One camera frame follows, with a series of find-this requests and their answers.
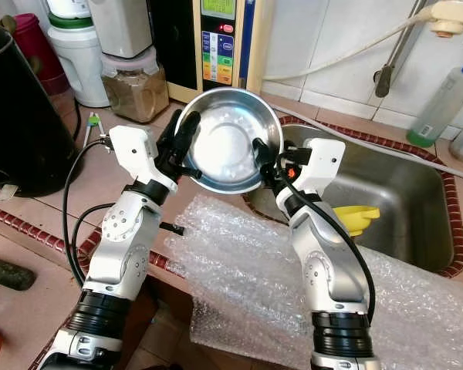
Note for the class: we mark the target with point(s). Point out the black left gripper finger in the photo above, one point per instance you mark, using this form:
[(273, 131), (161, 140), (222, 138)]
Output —
[(184, 139)]

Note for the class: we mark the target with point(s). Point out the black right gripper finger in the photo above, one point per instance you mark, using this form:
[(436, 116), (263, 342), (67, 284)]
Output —
[(265, 163)]

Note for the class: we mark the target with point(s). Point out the stainless steel plate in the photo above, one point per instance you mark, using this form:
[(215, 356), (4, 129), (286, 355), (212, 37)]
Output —
[(228, 142)]

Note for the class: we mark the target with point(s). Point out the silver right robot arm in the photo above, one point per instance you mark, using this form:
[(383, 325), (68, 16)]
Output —
[(328, 270)]

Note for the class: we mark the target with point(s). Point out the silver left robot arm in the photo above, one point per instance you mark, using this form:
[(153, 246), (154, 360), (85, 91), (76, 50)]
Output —
[(123, 247)]

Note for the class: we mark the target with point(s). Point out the clear jar brown powder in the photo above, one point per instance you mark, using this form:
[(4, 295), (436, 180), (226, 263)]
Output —
[(135, 96)]

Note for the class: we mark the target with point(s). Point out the white green training chopsticks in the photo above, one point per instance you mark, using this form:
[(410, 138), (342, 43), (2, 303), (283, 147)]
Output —
[(92, 121)]

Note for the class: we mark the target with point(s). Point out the clear bubble wrap sheet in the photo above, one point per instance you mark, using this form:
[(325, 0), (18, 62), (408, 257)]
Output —
[(231, 262)]

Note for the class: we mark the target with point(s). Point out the beige water ionizer appliance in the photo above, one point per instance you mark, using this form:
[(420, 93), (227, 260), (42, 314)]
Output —
[(220, 46)]

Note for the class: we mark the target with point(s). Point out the stainless steel sink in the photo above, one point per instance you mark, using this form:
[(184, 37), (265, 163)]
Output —
[(401, 200)]

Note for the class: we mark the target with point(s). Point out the white jug green band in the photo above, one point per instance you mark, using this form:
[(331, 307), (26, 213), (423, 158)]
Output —
[(85, 69)]

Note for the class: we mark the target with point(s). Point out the white plastic canister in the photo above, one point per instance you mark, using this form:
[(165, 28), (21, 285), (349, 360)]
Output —
[(119, 27)]

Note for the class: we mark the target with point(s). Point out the steel sink faucet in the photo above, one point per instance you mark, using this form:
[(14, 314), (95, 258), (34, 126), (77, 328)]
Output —
[(386, 77)]

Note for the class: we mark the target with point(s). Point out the black electric kettle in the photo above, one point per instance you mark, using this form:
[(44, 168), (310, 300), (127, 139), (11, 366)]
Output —
[(31, 116)]

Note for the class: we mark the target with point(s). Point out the clear bottle green base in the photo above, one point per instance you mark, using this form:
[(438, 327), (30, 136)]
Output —
[(436, 116)]

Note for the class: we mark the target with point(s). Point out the maroon plastic container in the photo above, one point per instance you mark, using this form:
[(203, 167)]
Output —
[(42, 54)]

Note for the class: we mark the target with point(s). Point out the dark green cylindrical object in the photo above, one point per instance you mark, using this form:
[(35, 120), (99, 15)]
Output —
[(8, 274)]

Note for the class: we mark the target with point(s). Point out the white faucet diverter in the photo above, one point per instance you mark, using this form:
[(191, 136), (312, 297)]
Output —
[(451, 17)]

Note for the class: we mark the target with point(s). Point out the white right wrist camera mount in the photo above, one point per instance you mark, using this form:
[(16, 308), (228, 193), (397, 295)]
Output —
[(324, 162)]

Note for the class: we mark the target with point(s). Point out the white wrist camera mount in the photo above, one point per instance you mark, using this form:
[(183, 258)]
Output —
[(135, 154), (324, 162)]

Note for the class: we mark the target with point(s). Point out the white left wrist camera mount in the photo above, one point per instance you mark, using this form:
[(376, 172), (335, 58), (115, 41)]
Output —
[(135, 154)]

